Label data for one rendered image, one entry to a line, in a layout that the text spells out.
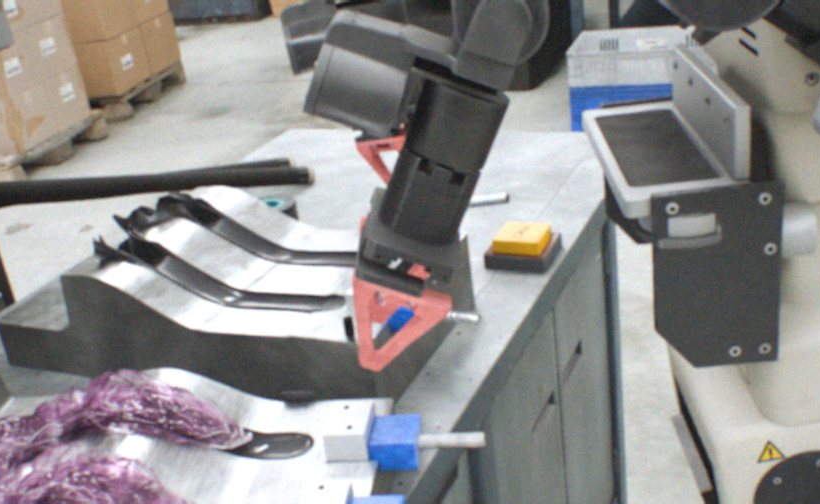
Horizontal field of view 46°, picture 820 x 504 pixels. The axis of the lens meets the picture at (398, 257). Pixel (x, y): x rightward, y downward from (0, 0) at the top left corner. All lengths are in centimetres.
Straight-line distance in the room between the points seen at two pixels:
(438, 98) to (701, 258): 28
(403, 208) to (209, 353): 44
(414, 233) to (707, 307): 28
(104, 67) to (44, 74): 65
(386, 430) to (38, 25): 433
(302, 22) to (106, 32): 459
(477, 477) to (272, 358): 34
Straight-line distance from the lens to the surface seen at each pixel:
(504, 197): 99
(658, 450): 226
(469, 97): 62
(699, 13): 60
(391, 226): 65
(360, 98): 62
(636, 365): 255
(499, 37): 59
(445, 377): 102
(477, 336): 109
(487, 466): 121
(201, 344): 104
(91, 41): 561
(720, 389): 98
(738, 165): 81
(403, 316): 94
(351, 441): 82
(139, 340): 109
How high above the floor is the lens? 134
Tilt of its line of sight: 24 degrees down
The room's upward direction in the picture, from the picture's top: 8 degrees counter-clockwise
